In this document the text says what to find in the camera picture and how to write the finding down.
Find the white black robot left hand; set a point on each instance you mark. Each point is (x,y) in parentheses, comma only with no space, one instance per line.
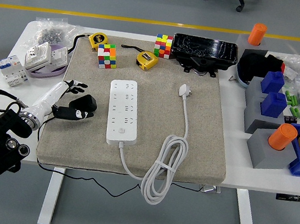
(49,97)

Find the black power adapter plug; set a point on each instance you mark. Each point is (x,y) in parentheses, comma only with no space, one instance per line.
(85,102)

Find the white power strip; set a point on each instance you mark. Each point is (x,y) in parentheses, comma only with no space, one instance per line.
(116,138)

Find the small black circuit board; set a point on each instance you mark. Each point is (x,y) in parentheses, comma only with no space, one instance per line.
(290,119)

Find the purple tape roll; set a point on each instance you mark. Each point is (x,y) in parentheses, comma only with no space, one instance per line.
(47,74)

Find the white circuit breaker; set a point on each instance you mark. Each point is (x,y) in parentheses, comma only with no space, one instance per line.
(11,70)

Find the clear bag of screws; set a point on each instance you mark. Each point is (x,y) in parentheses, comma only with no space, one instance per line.
(49,35)

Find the white-faced puzzle cube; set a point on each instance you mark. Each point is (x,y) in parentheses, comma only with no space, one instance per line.
(107,56)

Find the yellow tape measure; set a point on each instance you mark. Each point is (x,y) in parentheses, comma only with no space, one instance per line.
(98,40)
(146,60)

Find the white table leg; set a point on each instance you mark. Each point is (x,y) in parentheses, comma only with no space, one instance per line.
(246,218)
(51,195)

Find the grey-brown mat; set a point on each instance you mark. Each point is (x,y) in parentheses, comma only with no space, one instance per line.
(160,119)

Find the yellow-topped puzzle cube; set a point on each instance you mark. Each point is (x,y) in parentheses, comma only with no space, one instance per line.
(163,46)

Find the black cracked-screen device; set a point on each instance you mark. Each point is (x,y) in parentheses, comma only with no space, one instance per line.
(202,48)

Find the white blue bowl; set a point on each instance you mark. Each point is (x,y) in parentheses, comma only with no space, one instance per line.
(240,77)

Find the grey block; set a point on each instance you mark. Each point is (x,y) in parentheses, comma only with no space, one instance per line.
(251,108)
(265,157)
(243,42)
(252,89)

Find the black cloth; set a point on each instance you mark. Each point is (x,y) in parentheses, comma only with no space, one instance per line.
(258,65)

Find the orange cylinder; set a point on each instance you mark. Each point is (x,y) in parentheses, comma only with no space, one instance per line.
(257,35)
(282,136)

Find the blue block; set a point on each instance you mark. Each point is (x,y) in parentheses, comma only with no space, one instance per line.
(274,104)
(273,82)

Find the green plastic pegs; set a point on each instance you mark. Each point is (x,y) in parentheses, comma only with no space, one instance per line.
(296,112)
(291,98)

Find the clear bag with white label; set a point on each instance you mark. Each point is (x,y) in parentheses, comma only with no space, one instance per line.
(297,67)

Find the black table control panel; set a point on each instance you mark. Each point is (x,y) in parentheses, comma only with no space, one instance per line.
(293,198)

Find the white wall socket box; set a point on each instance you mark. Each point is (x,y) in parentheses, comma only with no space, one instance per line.
(38,56)

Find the white wall socket panel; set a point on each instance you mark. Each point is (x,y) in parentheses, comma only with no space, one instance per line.
(60,54)

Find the silver metal bracket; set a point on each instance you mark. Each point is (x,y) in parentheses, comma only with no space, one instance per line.
(210,189)

